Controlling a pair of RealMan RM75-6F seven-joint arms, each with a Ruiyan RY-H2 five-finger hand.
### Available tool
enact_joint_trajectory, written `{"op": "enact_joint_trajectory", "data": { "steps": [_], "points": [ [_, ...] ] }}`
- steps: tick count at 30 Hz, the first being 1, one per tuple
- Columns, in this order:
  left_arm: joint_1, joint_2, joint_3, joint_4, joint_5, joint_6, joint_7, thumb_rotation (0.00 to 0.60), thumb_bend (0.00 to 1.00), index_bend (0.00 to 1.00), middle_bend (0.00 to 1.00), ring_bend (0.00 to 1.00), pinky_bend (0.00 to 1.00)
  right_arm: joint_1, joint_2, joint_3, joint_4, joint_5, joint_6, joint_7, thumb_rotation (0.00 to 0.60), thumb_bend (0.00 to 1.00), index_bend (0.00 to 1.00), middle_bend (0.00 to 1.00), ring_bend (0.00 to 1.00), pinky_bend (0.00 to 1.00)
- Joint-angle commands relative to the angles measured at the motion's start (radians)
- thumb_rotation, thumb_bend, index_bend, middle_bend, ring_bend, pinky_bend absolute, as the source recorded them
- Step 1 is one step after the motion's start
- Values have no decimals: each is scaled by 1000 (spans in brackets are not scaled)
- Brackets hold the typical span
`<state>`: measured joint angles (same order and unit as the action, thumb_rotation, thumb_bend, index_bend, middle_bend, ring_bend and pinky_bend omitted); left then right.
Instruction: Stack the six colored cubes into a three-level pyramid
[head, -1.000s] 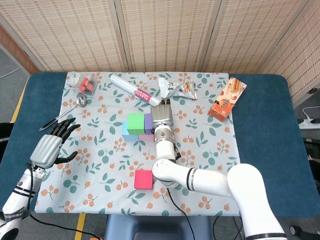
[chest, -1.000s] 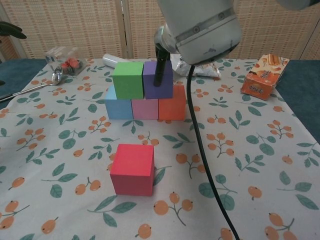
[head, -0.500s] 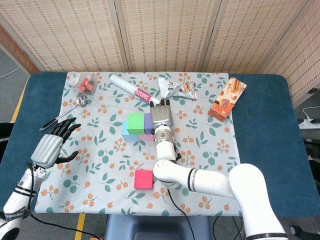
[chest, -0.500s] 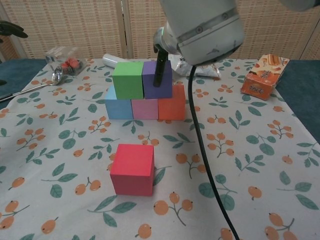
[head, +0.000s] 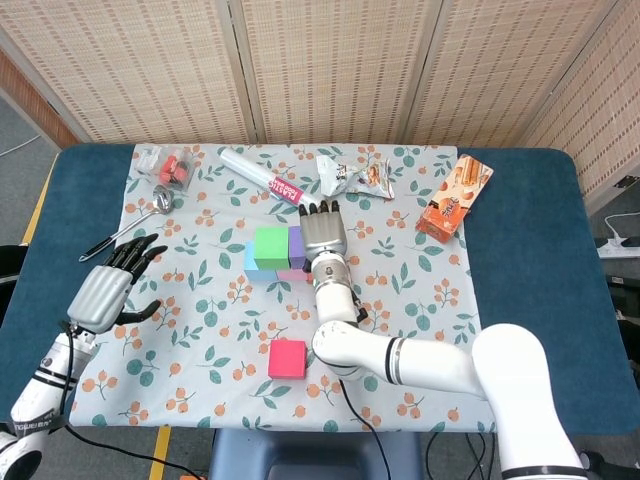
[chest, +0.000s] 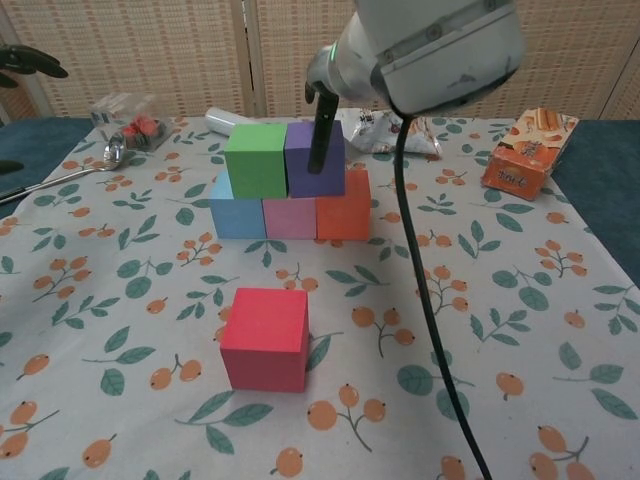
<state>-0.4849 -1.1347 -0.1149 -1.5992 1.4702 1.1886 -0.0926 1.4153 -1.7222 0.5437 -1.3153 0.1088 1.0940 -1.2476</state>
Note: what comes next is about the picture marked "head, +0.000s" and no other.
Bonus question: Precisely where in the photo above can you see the red cube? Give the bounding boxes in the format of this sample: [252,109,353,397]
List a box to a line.
[267,339,308,381]

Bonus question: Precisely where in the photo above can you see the orange biscuit box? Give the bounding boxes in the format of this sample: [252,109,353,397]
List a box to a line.
[415,153,495,244]

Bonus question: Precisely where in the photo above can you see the purple cube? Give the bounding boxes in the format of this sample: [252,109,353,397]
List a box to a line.
[288,225,314,271]

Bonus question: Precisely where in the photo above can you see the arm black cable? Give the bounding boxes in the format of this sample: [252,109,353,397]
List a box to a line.
[337,377,394,480]
[59,322,206,480]

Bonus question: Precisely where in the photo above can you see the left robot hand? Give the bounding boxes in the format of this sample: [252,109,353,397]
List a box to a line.
[66,233,169,335]

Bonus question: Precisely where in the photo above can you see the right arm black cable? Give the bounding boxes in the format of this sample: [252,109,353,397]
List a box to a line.
[337,377,394,480]

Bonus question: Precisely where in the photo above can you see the black equipment frame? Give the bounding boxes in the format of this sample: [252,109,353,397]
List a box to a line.
[0,243,29,284]
[602,272,640,351]

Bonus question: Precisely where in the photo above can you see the bamboo folding screen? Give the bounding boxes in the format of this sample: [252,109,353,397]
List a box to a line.
[0,0,640,211]

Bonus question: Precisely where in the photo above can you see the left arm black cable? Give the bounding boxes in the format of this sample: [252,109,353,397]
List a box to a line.
[59,322,206,480]

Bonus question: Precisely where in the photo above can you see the crumpled snack bag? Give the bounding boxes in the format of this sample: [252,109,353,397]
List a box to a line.
[315,154,396,201]

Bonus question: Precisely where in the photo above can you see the plastic wrap roll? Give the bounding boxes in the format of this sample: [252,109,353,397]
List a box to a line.
[219,147,326,218]

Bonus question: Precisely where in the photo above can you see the blue cube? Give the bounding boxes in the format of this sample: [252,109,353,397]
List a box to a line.
[243,240,279,282]

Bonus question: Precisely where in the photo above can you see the clear bag red items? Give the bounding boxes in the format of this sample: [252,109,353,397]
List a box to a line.
[133,145,199,194]

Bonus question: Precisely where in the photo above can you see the white power strip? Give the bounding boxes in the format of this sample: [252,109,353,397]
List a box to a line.
[597,237,640,260]

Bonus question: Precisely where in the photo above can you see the metal ladle spoon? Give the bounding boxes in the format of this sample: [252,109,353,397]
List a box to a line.
[78,184,175,263]

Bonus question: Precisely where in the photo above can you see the black floor cable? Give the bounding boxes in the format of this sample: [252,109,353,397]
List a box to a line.
[424,432,499,480]

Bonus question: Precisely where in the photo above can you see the floral tablecloth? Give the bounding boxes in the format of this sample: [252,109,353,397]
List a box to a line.
[68,143,501,434]

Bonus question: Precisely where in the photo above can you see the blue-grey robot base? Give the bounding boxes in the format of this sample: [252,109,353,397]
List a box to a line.
[207,429,424,480]

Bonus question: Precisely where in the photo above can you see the white power cable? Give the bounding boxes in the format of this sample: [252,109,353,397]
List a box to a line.
[603,212,640,241]

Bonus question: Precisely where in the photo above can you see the green cube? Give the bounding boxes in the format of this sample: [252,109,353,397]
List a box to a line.
[253,226,292,271]

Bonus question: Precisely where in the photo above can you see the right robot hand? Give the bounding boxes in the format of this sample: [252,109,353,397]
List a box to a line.
[298,198,349,264]

